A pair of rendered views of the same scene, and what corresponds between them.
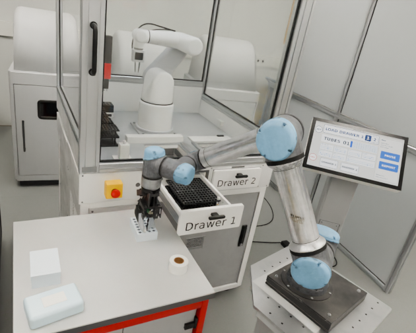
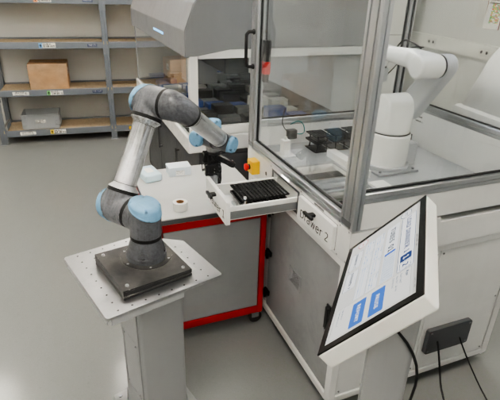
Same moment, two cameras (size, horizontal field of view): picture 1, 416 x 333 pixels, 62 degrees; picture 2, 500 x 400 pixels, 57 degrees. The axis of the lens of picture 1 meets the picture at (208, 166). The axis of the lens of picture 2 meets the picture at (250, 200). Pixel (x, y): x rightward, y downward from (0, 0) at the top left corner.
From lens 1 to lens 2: 249 cm
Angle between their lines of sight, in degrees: 87
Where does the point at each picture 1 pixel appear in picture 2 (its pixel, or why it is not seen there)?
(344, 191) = not seen: hidden behind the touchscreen
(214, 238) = (307, 292)
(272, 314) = (125, 242)
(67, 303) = (144, 173)
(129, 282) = (167, 194)
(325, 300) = (120, 259)
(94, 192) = not seen: hidden behind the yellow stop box
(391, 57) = not seen: outside the picture
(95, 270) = (180, 184)
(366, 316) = (103, 294)
